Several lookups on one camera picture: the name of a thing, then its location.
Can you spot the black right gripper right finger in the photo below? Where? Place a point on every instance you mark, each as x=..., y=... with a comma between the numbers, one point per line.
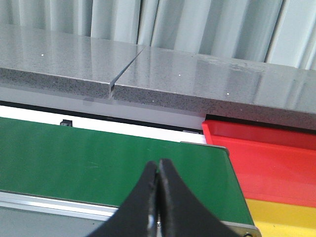
x=181, y=213

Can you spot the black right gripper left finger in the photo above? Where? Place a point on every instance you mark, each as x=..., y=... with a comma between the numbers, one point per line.
x=138, y=215

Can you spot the yellow plastic tray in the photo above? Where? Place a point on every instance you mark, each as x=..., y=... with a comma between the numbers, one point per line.
x=283, y=220

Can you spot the red plastic tray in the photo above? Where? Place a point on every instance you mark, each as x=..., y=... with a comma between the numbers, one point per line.
x=271, y=164

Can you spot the green conveyor belt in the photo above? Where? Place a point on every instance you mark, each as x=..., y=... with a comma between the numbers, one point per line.
x=100, y=167

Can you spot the grey speckled right countertop slab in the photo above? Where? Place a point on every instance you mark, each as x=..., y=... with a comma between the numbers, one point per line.
x=225, y=87

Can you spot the grey speckled countertop slab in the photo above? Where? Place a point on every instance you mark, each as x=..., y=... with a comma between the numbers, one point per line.
x=225, y=87
x=62, y=62

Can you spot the grey speckled left countertop slab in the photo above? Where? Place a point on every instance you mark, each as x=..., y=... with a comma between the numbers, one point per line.
x=62, y=62

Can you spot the grey pleated curtain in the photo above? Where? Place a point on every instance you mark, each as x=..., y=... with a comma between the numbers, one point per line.
x=273, y=31

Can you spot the aluminium conveyor frame rail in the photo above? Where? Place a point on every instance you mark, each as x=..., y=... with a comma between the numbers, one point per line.
x=31, y=215

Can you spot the black sensor with cable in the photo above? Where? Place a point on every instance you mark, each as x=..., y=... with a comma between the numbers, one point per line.
x=66, y=122

